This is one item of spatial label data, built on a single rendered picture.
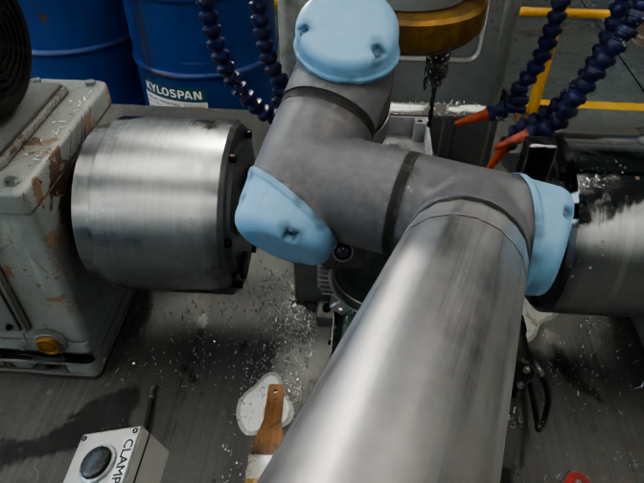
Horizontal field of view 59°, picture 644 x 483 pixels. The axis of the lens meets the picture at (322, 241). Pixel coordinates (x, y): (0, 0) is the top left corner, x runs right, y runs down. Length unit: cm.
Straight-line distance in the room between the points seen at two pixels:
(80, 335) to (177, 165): 31
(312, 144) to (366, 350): 21
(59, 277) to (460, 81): 66
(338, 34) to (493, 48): 56
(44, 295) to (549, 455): 73
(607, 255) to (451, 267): 51
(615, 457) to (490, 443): 74
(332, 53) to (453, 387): 26
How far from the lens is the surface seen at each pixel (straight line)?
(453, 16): 65
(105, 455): 58
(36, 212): 77
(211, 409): 90
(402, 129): 85
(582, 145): 80
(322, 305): 97
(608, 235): 76
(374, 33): 42
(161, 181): 74
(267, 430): 87
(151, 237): 75
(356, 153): 39
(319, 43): 41
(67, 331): 92
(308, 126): 40
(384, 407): 19
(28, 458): 94
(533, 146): 61
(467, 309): 24
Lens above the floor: 156
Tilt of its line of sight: 42 degrees down
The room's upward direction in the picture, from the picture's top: straight up
